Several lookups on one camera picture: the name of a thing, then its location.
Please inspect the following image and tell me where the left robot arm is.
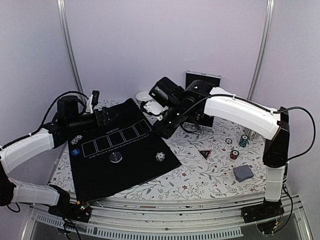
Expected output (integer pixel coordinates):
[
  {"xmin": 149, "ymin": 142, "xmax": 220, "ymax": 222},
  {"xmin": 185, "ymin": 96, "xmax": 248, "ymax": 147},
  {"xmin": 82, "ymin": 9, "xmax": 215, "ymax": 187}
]
[{"xmin": 0, "ymin": 90, "xmax": 117, "ymax": 217}]

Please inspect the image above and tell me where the red poker chip stack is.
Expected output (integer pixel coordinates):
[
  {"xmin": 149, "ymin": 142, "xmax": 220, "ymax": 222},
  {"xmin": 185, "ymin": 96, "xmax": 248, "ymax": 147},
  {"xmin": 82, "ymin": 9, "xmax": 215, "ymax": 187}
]
[{"xmin": 229, "ymin": 150, "xmax": 239, "ymax": 160}]

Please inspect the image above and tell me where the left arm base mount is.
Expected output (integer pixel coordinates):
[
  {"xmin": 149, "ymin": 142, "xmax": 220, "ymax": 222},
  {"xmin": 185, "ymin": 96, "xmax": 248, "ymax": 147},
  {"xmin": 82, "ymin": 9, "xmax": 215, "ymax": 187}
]
[{"xmin": 48, "ymin": 198, "xmax": 92, "ymax": 223}]

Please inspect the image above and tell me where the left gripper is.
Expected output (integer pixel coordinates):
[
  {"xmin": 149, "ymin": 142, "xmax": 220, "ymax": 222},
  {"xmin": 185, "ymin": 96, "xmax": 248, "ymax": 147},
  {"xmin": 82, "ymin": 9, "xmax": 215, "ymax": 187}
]
[{"xmin": 68, "ymin": 106, "xmax": 122, "ymax": 133}]

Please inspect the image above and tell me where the black poker mat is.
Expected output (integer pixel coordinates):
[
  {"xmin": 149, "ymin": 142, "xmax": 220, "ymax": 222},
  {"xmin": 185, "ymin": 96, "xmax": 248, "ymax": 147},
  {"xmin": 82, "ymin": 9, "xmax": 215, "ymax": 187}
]
[{"xmin": 68, "ymin": 98, "xmax": 181, "ymax": 202}]

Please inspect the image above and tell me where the aluminium front rail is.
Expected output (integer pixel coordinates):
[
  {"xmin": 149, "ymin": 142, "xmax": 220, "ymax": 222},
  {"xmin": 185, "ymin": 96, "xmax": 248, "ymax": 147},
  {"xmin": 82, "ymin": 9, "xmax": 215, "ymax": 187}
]
[{"xmin": 21, "ymin": 193, "xmax": 313, "ymax": 240}]

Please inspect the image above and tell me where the black triangular token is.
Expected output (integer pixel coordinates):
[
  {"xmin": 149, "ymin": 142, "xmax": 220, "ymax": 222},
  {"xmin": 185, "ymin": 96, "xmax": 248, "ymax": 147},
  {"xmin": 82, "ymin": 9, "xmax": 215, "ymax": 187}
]
[{"xmin": 198, "ymin": 149, "xmax": 212, "ymax": 160}]

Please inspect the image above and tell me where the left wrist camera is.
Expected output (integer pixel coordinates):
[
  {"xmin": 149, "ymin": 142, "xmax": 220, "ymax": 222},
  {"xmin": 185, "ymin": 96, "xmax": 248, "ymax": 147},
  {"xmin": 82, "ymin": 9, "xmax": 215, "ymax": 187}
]
[{"xmin": 85, "ymin": 90, "xmax": 100, "ymax": 114}]

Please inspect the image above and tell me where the left aluminium frame post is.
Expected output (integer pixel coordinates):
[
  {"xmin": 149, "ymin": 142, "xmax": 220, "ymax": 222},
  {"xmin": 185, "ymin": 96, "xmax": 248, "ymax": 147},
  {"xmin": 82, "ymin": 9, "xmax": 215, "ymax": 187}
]
[{"xmin": 56, "ymin": 0, "xmax": 84, "ymax": 94}]

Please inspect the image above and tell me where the white ceramic bowl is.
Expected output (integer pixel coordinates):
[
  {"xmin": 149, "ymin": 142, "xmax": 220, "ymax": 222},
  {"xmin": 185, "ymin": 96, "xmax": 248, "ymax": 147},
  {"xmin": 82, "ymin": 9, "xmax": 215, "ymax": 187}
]
[{"xmin": 135, "ymin": 91, "xmax": 153, "ymax": 103}]

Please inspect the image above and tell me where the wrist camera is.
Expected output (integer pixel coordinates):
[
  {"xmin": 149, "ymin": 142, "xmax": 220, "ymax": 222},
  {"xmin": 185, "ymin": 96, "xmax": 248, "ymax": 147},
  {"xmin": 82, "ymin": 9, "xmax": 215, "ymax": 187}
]
[
  {"xmin": 85, "ymin": 90, "xmax": 100, "ymax": 114},
  {"xmin": 140, "ymin": 99, "xmax": 168, "ymax": 121}
]

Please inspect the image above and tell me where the blue playing card deck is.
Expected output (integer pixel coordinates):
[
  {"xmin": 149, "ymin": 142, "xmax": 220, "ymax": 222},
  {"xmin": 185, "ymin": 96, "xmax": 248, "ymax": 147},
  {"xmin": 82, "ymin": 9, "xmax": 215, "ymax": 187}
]
[{"xmin": 233, "ymin": 165, "xmax": 254, "ymax": 183}]

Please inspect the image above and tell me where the clear dealer puck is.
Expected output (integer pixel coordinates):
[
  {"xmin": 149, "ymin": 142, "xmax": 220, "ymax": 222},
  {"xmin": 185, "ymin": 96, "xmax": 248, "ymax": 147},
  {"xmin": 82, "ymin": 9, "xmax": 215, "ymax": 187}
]
[{"xmin": 109, "ymin": 152, "xmax": 123, "ymax": 164}]

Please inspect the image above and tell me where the aluminium frame post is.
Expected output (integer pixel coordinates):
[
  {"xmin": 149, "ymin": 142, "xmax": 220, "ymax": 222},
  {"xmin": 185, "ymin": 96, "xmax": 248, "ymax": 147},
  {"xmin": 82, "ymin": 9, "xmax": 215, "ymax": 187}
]
[
  {"xmin": 247, "ymin": 0, "xmax": 275, "ymax": 101},
  {"xmin": 56, "ymin": 0, "xmax": 84, "ymax": 94}
]

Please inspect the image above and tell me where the green poker chip stack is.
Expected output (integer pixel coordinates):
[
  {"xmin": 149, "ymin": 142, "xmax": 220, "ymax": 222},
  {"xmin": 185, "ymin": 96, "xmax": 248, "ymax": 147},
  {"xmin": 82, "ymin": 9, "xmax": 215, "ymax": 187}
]
[{"xmin": 238, "ymin": 134, "xmax": 249, "ymax": 148}]

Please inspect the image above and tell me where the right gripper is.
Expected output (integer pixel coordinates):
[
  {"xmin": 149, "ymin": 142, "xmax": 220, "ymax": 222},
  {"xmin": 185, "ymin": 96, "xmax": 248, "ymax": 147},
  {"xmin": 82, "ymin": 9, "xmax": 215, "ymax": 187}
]
[{"xmin": 153, "ymin": 101, "xmax": 193, "ymax": 138}]

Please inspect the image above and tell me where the right aluminium frame post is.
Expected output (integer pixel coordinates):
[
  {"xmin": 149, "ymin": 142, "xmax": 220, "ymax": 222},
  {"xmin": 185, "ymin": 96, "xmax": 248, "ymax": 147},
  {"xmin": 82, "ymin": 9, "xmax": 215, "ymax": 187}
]
[{"xmin": 247, "ymin": 0, "xmax": 275, "ymax": 101}]

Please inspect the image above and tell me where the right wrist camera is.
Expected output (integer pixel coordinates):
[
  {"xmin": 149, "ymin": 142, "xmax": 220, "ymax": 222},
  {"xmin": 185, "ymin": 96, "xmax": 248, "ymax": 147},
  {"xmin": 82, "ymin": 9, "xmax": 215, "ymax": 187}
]
[{"xmin": 140, "ymin": 99, "xmax": 168, "ymax": 121}]

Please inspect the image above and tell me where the aluminium poker case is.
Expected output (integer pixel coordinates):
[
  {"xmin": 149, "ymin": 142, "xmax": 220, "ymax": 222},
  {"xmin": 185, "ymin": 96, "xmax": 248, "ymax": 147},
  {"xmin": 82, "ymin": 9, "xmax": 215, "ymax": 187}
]
[{"xmin": 182, "ymin": 70, "xmax": 222, "ymax": 133}]

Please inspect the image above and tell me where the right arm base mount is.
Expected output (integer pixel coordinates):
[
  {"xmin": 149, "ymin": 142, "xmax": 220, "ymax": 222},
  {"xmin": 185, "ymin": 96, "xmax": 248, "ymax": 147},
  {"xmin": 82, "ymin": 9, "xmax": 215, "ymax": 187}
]
[{"xmin": 241, "ymin": 200, "xmax": 285, "ymax": 235}]

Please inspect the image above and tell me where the blue round button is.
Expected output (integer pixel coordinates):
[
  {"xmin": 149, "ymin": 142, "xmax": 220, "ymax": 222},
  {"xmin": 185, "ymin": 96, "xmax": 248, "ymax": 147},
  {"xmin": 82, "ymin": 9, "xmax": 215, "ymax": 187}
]
[{"xmin": 71, "ymin": 148, "xmax": 81, "ymax": 156}]

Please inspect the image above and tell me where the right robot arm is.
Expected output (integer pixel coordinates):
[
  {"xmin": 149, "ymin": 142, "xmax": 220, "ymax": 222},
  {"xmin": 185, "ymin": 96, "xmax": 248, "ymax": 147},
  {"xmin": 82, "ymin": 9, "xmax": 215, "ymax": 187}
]
[{"xmin": 142, "ymin": 77, "xmax": 290, "ymax": 218}]

